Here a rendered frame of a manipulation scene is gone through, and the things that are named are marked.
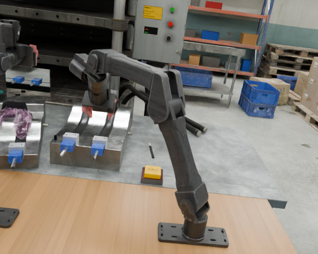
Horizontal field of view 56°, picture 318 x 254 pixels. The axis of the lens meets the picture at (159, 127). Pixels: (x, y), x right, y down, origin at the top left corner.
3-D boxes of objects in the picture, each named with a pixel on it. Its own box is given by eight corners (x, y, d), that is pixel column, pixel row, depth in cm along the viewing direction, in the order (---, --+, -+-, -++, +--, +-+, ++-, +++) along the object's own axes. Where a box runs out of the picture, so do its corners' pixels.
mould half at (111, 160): (119, 171, 112) (121, 139, 107) (49, 164, 111) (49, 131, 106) (131, 123, 158) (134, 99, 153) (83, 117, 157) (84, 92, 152)
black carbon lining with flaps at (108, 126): (107, 146, 115) (108, 123, 111) (65, 141, 114) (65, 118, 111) (119, 115, 147) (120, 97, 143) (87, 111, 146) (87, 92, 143)
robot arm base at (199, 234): (161, 202, 85) (161, 218, 79) (229, 209, 86) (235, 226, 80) (157, 224, 88) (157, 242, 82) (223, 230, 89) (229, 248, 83)
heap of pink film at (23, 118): (30, 139, 115) (29, 120, 112) (-22, 139, 109) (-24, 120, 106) (36, 115, 137) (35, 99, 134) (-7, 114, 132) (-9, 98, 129)
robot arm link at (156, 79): (86, 46, 84) (174, 80, 70) (108, 45, 91) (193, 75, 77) (82, 87, 89) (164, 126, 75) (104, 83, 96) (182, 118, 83)
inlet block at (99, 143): (100, 167, 102) (101, 152, 99) (86, 165, 101) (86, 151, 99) (107, 149, 114) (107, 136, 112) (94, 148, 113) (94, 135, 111)
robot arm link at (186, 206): (179, 198, 78) (198, 207, 76) (195, 185, 85) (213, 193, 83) (176, 217, 81) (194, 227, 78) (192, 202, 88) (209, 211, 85)
